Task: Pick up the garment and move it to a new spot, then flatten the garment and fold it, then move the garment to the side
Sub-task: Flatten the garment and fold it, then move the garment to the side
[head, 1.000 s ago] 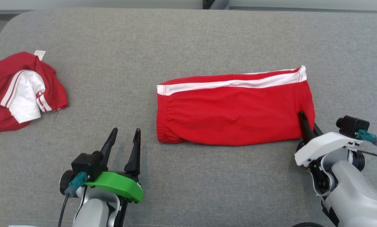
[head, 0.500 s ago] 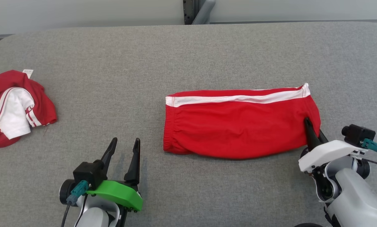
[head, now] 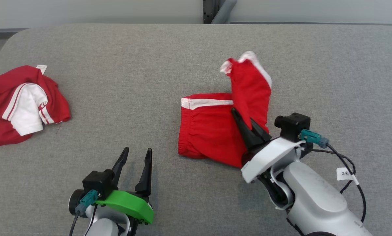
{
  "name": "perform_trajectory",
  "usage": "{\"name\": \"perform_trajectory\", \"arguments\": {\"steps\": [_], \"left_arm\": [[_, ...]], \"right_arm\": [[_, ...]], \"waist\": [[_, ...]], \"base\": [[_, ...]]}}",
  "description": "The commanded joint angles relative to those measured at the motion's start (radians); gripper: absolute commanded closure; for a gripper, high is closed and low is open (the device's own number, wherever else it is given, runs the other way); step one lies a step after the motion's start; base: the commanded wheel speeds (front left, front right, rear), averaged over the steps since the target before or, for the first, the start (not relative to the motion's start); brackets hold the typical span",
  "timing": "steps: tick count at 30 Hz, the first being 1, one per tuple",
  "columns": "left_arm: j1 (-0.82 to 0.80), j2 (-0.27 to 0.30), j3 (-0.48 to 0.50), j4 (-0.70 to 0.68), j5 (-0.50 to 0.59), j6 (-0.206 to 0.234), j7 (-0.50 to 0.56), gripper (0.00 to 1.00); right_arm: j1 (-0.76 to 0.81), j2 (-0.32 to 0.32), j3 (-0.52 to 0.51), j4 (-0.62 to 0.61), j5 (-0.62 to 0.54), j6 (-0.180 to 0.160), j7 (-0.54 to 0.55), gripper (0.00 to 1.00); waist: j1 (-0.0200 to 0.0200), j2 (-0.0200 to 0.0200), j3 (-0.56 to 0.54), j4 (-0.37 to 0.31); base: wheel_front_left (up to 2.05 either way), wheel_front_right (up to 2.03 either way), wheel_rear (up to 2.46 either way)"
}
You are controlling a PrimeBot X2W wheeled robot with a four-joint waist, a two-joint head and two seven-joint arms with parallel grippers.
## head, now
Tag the red shorts with white stripe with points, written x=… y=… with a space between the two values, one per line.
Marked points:
x=209 y=131

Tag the teal left camera connector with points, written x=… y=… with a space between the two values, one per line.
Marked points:
x=87 y=200

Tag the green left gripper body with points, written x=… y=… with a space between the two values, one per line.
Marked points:
x=130 y=204

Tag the grey metal stand post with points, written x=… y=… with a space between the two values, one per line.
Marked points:
x=215 y=11

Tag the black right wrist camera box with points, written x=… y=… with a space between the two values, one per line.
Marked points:
x=294 y=126

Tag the teal right camera connector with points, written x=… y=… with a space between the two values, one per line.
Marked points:
x=314 y=137

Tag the teal camera connector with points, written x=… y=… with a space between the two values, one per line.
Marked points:
x=314 y=137
x=87 y=200

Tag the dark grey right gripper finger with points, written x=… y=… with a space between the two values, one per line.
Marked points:
x=246 y=134
x=260 y=131

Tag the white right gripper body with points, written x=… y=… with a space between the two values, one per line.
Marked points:
x=268 y=155

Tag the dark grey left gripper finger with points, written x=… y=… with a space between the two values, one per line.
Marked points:
x=146 y=177
x=121 y=164

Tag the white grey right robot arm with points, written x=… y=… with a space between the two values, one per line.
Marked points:
x=317 y=200

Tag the grey fabric sofa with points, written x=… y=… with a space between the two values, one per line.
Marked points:
x=150 y=65

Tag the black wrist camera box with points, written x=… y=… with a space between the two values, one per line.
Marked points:
x=97 y=182
x=294 y=126

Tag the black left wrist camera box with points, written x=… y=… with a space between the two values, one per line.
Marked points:
x=97 y=182

